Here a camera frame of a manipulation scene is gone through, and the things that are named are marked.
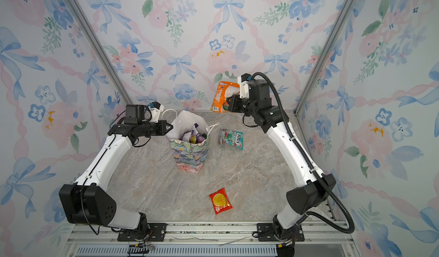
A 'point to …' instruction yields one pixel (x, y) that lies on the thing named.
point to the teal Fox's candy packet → (232, 137)
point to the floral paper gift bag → (190, 157)
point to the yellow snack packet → (193, 139)
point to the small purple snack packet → (187, 136)
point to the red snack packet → (220, 201)
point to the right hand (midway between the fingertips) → (226, 98)
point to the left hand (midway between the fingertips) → (172, 124)
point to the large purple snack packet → (200, 138)
